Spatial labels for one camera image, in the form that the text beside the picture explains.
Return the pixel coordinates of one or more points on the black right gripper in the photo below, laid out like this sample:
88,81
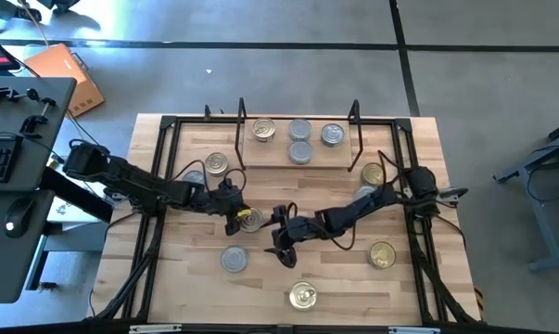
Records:
295,229

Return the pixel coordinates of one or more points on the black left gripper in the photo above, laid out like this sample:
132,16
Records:
219,206

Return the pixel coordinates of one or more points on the Bumble Bee light tuna can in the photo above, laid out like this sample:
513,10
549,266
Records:
252,220
300,129
234,258
300,152

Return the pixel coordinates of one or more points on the pink salmon can pull-tab lid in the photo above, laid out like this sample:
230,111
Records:
302,295

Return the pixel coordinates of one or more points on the Wild Planet pink salmon can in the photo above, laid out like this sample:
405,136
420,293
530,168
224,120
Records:
216,163
262,129

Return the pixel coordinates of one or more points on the green label tuna can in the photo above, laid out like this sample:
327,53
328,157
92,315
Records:
193,176

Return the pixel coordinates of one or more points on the silver-lidded seafood can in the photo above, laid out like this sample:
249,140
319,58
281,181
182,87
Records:
361,190

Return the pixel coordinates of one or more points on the gold-lidded seafood can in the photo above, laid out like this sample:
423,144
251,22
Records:
373,174
382,254

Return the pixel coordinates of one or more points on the Wild Planet albacore tuna can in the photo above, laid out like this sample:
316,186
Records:
332,134

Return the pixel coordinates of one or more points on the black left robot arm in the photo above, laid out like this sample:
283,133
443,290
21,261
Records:
130,181

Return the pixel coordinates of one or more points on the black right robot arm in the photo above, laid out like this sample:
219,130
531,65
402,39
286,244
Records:
367,206

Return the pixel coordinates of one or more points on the wooden shelf with black legs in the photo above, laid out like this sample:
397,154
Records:
270,158

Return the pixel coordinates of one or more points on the black mounting beam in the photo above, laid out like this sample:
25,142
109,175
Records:
75,195

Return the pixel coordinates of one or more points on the white printed paper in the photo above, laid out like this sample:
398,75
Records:
68,209

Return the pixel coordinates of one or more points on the black computer mouse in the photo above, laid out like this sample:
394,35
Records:
19,215

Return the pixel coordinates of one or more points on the black desk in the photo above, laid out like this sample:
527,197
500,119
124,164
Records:
1,260
29,153

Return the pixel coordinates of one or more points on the black desk clamp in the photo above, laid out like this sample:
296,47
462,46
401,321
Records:
38,118
1,95

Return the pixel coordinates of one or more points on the orange box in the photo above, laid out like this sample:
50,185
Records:
61,74

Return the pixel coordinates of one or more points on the grey metal stand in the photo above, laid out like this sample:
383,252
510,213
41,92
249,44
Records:
545,222

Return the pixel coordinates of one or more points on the black chair base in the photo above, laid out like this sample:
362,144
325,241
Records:
63,4

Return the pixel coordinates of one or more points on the person's foot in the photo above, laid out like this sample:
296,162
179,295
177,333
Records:
10,11

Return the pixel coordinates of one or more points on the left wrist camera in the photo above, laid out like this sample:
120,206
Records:
230,188

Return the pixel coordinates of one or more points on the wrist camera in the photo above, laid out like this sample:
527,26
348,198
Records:
279,215
230,188

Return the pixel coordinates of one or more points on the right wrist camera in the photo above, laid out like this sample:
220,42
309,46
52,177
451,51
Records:
279,215

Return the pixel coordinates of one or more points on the black metal table frame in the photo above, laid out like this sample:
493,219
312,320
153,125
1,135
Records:
200,121

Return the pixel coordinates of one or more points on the black diagonal frame strut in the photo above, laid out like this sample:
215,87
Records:
135,273
439,278

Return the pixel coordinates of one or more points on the silver metal bracket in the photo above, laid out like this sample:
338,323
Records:
413,330
155,328

